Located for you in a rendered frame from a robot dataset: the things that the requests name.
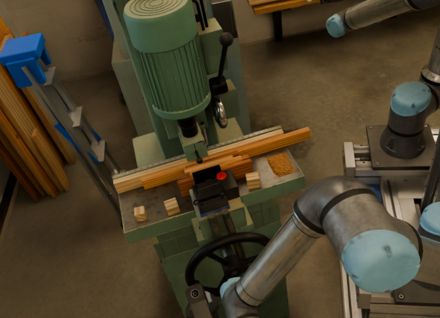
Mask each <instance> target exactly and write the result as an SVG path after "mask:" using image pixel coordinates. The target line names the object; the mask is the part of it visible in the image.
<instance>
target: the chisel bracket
mask: <svg viewBox="0 0 440 318"><path fill-rule="evenodd" d="M175 125H176V128H177V132H178V135H179V138H180V141H181V144H182V147H183V150H184V153H185V156H186V159H187V161H188V162H190V161H193V160H196V159H197V157H196V155H195V151H196V150H197V151H198V153H199V156H200V157H201V158H203V157H206V156H208V151H207V149H208V148H207V146H206V140H205V139H204V137H203V135H202V132H201V130H200V127H199V125H198V122H196V125H197V128H198V133H197V134H196V135H195V136H194V137H190V138H186V137H183V135H182V132H181V128H180V127H179V125H178V123H177V121H175Z"/></svg>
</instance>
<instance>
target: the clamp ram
mask: <svg viewBox="0 0 440 318"><path fill-rule="evenodd" d="M219 172H221V167H220V165H216V166H212V167H210V168H206V169H202V170H200V171H196V172H193V173H192V176H193V179H194V183H195V184H196V185H197V184H199V183H203V182H206V181H209V180H212V179H216V178H217V174H218V173H219Z"/></svg>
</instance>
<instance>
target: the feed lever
mask: <svg viewBox="0 0 440 318"><path fill-rule="evenodd" d="M233 40H234V39H233V36H232V35H231V34H230V33H227V32H226V33H223V34H222V35H221V36H220V38H219V41H220V43H221V44H222V45H223V48H222V53H221V60H220V65H219V72H218V76H217V77H213V78H210V79H209V84H210V88H211V92H212V94H213V95H214V96H217V95H219V94H224V93H226V92H227V91H228V86H227V82H226V79H225V77H224V76H223V70H224V66H225V60H226V55H227V49H228V46H230V45H231V44H232V43H233Z"/></svg>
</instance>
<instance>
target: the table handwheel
mask: <svg viewBox="0 0 440 318"><path fill-rule="evenodd" d="M270 240H271V239H270V238H268V237H266V236H264V235H262V234H258V233H253V232H240V233H235V234H229V235H227V236H223V237H221V238H218V239H215V240H213V241H211V242H210V243H208V244H207V245H205V246H203V247H202V248H201V249H200V250H198V251H197V252H196V253H195V254H194V255H193V256H192V258H191V259H190V261H189V262H188V264H187V267H186V269H185V281H186V283H187V285H188V286H189V287H190V286H192V285H194V281H196V279H195V278H194V273H195V270H196V268H197V266H198V265H199V264H200V263H201V261H202V260H204V259H205V258H206V257H209V258H211V259H213V260H215V261H217V262H219V263H220V264H221V266H222V269H223V272H224V276H223V278H222V280H221V282H220V284H219V285H218V287H217V288H213V287H205V286H203V287H204V290H205V291H207V292H209V293H211V294H213V295H214V296H215V297H220V296H221V295H220V288H221V285H222V284H223V283H224V282H226V281H227V280H228V278H233V277H238V276H239V275H240V274H241V273H242V272H243V271H244V267H243V266H244V265H246V264H249V263H252V262H253V261H254V260H255V259H256V258H257V257H258V255H255V256H252V257H249V258H245V259H243V260H240V257H239V256H238V255H235V254H234V252H233V250H232V247H231V245H232V244H235V243H243V242H252V243H258V244H261V245H263V246H265V247H266V245H267V244H268V243H269V241H270ZM223 247H225V248H224V249H223V250H222V251H221V254H222V256H223V258H221V257H220V256H217V255H215V254H214V253H213V252H214V251H216V250H218V249H220V248H223Z"/></svg>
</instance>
